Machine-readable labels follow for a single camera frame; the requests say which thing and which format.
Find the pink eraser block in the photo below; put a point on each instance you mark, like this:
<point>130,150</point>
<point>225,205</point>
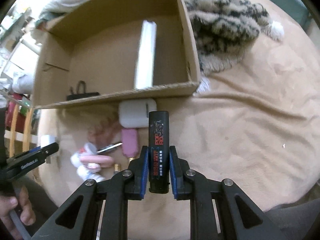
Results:
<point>129,138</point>

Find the black lighter with print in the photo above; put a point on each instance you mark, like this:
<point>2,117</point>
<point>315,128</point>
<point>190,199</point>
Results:
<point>158,152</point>

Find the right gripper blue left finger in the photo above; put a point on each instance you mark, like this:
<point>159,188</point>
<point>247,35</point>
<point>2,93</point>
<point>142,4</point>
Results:
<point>144,158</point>

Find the beige bed sheet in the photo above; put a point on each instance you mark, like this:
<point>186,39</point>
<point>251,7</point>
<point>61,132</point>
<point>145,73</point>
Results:
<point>257,124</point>

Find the white pill bottle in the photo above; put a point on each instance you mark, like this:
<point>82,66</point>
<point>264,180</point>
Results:
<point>86,174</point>

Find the white bottle red label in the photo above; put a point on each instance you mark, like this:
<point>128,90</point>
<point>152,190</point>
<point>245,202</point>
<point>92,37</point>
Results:
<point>88,149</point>

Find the white earbuds case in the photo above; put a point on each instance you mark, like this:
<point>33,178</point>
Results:
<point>135,113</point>

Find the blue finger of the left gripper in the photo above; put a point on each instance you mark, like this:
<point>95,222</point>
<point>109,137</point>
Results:
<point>34,149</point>

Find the brown cardboard box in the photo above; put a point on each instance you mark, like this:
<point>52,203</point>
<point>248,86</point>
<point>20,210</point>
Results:
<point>98,43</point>

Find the patterned fleece blanket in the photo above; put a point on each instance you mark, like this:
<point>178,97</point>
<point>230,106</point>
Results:
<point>224,30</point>

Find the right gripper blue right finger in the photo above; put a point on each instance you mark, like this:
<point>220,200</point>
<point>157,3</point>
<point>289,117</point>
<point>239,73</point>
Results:
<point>172,174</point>

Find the wooden chair frame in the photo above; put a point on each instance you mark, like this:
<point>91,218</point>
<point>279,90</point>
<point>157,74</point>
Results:
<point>18,125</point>

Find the white remote control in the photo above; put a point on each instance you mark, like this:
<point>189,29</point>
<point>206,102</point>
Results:
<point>146,56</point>

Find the pink translucent hair claw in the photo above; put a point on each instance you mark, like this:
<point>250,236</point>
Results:
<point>103,134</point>

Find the pink plastic toy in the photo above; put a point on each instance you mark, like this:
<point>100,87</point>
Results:
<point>102,160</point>

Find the person's left hand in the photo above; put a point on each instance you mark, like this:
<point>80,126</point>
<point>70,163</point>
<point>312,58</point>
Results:
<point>16,213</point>

